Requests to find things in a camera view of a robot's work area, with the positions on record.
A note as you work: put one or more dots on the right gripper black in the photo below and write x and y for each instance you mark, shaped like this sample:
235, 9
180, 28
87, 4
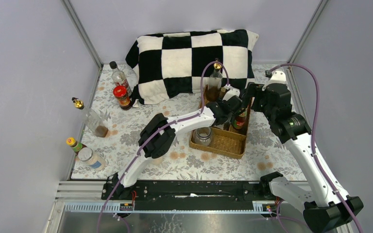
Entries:
249, 92

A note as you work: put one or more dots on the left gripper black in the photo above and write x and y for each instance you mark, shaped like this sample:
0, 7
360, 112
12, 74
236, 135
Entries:
228, 117

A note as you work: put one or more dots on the green bottle yellow cap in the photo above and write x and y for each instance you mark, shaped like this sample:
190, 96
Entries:
240, 120

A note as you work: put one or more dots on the glass cruet gold spout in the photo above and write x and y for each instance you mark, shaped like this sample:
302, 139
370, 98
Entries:
214, 83

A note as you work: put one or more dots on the small yellow oil bottle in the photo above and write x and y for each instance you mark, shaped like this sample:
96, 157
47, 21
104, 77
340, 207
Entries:
222, 93

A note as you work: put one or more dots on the woven wicker tray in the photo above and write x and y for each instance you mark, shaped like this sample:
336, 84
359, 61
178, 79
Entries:
229, 141

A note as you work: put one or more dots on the glass jar silver lid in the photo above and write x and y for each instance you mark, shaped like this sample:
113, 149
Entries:
202, 136

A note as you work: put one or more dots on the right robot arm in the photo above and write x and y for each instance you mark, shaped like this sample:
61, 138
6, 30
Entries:
327, 205

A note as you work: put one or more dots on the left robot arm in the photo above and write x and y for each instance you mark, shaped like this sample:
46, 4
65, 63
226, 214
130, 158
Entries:
158, 135

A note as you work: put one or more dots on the black white checkered pillow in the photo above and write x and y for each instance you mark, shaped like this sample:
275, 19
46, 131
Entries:
167, 64

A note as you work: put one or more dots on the red lid chili sauce jar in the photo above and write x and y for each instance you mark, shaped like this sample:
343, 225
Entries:
121, 94

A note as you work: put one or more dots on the clear vinegar bottle black cap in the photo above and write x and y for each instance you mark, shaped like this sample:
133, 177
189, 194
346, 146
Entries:
119, 78

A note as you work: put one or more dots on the floral tablecloth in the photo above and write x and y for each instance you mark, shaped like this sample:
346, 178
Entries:
263, 153

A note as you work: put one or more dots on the reflected cruet gold spout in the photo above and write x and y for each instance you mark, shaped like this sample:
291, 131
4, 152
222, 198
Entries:
90, 118

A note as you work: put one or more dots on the reflected jar white lid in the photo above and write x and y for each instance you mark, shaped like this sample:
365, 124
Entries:
91, 158

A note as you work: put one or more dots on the reflected green bottle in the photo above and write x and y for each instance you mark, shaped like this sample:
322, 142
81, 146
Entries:
75, 145

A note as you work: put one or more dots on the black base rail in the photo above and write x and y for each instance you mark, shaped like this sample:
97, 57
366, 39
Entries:
164, 195

